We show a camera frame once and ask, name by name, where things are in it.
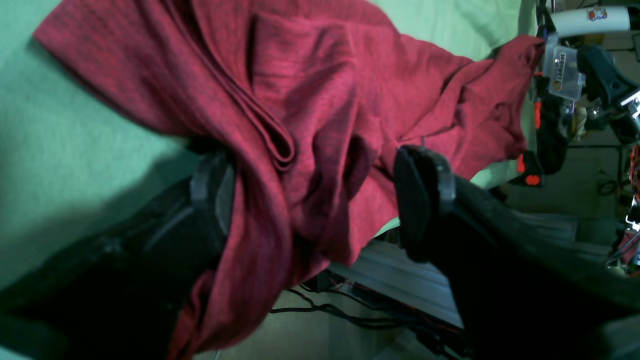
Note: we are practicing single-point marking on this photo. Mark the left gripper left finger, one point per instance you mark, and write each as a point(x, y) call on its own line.
point(117, 295)

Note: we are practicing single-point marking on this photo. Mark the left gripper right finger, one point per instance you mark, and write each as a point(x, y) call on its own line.
point(520, 296)

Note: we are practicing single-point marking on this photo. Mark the red long-sleeve T-shirt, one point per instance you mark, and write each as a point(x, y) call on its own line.
point(313, 97)

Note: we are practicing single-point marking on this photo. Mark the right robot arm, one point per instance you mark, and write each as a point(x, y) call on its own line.
point(581, 88)

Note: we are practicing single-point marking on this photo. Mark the orange black clamp far right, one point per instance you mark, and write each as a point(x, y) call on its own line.
point(530, 172)

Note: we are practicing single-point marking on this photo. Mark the green table cloth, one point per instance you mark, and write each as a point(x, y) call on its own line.
point(71, 166)

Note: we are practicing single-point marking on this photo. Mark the grey metal table bracket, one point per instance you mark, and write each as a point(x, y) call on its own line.
point(385, 268)

